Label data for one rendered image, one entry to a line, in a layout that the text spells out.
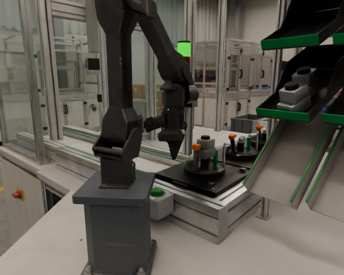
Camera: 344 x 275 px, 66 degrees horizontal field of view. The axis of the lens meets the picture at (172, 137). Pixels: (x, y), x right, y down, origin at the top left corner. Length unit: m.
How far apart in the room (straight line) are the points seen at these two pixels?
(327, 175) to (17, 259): 0.76
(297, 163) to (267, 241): 0.22
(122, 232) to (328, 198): 0.46
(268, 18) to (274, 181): 12.53
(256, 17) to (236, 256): 12.99
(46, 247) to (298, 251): 0.64
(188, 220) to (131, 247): 0.24
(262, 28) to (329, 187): 12.61
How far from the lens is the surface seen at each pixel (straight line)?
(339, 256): 0.81
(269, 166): 0.76
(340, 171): 0.74
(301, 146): 0.77
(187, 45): 1.05
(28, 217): 1.74
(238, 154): 1.06
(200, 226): 0.76
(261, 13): 13.37
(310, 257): 0.78
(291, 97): 0.66
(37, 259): 0.77
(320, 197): 0.71
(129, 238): 0.58
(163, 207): 0.76
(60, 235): 0.84
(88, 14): 1.81
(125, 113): 0.55
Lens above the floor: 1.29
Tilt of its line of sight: 13 degrees down
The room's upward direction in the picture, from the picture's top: straight up
